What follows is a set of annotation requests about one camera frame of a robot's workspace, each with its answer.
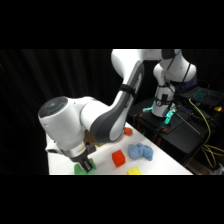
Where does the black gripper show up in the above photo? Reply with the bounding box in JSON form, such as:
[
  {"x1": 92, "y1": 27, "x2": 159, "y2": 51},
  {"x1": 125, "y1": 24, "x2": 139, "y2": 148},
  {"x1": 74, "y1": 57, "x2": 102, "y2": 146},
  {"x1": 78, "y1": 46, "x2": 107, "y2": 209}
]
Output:
[{"x1": 61, "y1": 141, "x2": 98, "y2": 173}]

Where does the green triangle block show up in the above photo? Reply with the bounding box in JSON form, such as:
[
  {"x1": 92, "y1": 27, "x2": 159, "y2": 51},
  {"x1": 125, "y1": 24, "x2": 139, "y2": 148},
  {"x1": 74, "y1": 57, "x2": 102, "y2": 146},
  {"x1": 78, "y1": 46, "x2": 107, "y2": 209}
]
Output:
[{"x1": 73, "y1": 159, "x2": 98, "y2": 176}]

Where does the red cube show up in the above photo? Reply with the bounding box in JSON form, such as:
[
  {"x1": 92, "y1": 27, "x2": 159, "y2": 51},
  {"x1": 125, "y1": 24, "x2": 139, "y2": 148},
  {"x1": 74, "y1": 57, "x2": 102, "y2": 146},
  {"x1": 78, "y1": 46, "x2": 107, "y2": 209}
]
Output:
[{"x1": 111, "y1": 149, "x2": 127, "y2": 168}]

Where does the yellow block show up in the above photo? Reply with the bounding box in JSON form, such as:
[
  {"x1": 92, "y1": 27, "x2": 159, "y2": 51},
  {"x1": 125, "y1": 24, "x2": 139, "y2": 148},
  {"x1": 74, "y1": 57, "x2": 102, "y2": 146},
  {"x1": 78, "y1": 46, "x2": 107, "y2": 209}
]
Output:
[{"x1": 126, "y1": 166, "x2": 143, "y2": 176}]

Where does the small orange toy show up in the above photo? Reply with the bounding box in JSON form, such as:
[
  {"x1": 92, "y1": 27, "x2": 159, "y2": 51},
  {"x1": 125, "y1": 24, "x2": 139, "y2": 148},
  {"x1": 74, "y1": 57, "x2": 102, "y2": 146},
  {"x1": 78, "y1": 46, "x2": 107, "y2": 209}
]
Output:
[{"x1": 123, "y1": 127, "x2": 134, "y2": 137}]

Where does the blue plush toy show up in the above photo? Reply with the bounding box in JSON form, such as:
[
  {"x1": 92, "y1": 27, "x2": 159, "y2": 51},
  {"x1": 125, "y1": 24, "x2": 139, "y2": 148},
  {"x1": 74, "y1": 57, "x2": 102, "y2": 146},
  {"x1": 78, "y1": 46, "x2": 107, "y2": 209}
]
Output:
[{"x1": 127, "y1": 142, "x2": 155, "y2": 162}]

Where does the black curtain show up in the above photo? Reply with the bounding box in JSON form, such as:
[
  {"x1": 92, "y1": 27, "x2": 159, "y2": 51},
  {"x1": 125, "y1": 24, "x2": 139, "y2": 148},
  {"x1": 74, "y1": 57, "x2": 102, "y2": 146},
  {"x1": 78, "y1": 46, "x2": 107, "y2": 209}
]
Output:
[{"x1": 0, "y1": 49, "x2": 224, "y2": 176}]

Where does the black robot stand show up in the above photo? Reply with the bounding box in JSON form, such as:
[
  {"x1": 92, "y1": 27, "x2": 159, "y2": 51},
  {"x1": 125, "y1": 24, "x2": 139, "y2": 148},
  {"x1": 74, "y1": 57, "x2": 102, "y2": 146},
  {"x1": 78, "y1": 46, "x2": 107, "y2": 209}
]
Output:
[{"x1": 125, "y1": 97, "x2": 221, "y2": 166}]

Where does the black laptop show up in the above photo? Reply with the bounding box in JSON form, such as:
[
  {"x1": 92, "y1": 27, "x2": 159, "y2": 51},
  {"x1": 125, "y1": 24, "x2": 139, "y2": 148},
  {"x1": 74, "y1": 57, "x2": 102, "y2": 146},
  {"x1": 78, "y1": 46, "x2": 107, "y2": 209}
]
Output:
[{"x1": 183, "y1": 85, "x2": 224, "y2": 108}]

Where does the tan wrist cable board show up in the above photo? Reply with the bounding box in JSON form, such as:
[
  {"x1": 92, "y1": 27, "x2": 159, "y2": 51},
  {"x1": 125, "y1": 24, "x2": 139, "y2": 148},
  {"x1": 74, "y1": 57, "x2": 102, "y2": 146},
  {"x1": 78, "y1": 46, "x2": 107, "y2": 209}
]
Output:
[{"x1": 84, "y1": 130, "x2": 103, "y2": 147}]

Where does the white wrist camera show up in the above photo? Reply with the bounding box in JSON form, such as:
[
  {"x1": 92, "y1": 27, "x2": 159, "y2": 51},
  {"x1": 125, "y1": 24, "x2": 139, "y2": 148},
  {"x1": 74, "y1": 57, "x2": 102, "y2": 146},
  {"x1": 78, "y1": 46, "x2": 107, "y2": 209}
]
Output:
[{"x1": 45, "y1": 141, "x2": 64, "y2": 155}]

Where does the yellow cable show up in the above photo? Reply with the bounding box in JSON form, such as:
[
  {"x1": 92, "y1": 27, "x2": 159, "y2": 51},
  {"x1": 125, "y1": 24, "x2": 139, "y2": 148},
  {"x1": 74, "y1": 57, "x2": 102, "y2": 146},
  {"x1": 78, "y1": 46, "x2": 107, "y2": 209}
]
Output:
[{"x1": 187, "y1": 97, "x2": 224, "y2": 169}]

